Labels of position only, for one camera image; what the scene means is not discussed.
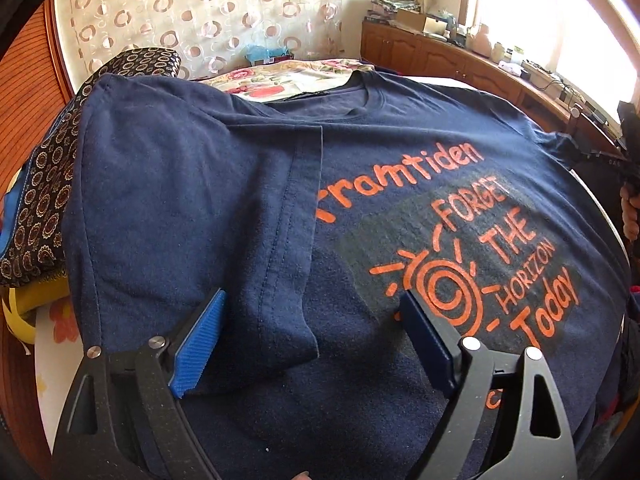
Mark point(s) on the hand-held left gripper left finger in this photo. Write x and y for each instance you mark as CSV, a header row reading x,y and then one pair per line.
x,y
195,345

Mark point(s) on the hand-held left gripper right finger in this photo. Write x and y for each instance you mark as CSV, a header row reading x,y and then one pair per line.
x,y
425,335

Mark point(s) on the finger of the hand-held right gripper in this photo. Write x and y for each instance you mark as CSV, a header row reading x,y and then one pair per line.
x,y
602,156

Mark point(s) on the navy printed t-shirt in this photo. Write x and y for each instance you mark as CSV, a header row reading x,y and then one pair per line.
x,y
200,185

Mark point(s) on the person's right hand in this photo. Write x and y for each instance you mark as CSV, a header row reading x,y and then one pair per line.
x,y
628,212

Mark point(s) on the white round knob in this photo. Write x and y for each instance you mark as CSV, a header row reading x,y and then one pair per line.
x,y
577,111

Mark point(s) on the white power strip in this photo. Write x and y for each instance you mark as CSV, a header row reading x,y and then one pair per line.
x,y
540,75

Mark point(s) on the window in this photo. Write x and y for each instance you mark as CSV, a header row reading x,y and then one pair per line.
x,y
550,5

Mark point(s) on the white flower-print sheet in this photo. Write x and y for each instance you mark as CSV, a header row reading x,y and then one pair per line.
x,y
50,410

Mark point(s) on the white plastic jug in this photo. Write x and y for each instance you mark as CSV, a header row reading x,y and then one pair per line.
x,y
482,42

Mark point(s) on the yellow cloth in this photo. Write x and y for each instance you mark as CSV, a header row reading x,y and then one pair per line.
x,y
30,305

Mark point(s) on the long wooden cabinet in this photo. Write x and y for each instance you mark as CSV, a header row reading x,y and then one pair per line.
x,y
450,60

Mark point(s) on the dark circle-patterned pillow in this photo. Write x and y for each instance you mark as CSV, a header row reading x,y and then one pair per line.
x,y
45,200

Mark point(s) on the white box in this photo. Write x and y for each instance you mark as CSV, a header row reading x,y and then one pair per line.
x,y
436,26

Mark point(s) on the blue cloth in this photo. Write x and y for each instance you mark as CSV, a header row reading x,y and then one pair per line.
x,y
10,210

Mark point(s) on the cardboard box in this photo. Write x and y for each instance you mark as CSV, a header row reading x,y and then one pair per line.
x,y
410,21

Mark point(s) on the stack of folded fabrics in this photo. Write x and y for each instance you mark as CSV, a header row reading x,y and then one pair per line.
x,y
395,4

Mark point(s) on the floral rose blanket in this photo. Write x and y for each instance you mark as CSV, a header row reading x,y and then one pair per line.
x,y
260,85

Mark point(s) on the wooden slatted wardrobe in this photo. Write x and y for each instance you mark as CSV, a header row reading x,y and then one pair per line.
x,y
30,100

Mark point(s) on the teal plastic object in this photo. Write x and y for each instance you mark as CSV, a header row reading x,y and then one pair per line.
x,y
267,52

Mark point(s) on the sheer circle-patterned curtain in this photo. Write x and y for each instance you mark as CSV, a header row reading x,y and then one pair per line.
x,y
200,10

